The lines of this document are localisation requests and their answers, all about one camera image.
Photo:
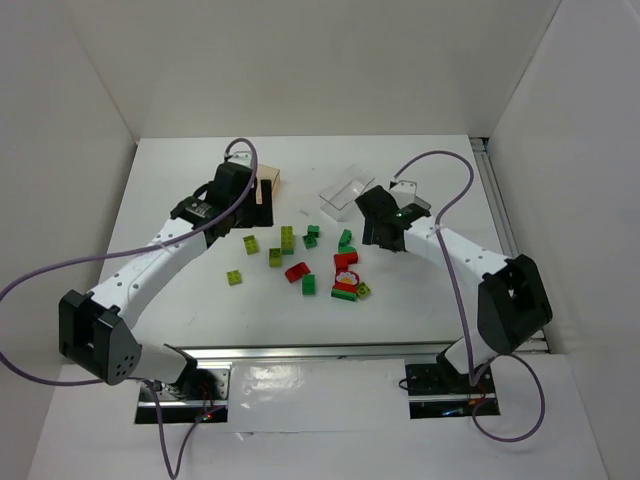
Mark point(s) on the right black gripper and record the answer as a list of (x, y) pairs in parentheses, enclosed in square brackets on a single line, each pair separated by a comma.
[(376, 220)]

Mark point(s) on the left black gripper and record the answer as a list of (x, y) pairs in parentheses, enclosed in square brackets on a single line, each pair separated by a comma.
[(261, 206)]

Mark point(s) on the lime long lego brick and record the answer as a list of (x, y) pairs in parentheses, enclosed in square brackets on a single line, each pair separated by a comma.
[(287, 238)]

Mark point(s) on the red L-shaped lego brick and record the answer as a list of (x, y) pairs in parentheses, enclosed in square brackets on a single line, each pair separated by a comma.
[(343, 261)]

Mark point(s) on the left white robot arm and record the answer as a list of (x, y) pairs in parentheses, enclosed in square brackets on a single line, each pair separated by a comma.
[(96, 328)]

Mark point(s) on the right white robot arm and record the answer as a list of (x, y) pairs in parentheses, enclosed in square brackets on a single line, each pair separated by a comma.
[(512, 303)]

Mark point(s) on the green curved lego brick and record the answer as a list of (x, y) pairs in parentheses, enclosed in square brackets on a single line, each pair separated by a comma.
[(344, 241)]

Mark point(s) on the dark grey transparent container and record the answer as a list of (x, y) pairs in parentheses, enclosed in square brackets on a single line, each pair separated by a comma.
[(404, 193)]

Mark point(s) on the clear transparent container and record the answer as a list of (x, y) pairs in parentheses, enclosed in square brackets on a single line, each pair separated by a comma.
[(338, 199)]

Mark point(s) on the green lego brick studs up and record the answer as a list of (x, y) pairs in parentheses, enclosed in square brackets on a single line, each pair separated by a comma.
[(313, 230)]

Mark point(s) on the green lego brick upside down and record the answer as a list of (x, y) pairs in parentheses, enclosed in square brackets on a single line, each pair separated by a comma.
[(309, 241)]

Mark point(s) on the red flower lego block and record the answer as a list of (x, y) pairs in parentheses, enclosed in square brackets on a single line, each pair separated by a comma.
[(345, 285)]

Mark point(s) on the red sloped lego brick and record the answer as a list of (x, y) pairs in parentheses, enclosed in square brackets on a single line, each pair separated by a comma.
[(297, 272)]

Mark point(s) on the aluminium rail front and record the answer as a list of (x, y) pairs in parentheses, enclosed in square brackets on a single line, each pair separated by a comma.
[(217, 356)]

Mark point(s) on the aluminium rail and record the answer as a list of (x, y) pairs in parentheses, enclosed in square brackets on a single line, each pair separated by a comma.
[(488, 180), (217, 356)]

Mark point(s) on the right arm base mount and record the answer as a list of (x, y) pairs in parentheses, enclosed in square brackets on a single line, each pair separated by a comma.
[(431, 396)]

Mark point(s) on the aluminium rail right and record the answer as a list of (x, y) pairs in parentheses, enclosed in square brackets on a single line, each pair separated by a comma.
[(488, 180)]

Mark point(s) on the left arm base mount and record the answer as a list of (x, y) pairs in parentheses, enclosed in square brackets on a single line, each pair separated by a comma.
[(204, 396)]

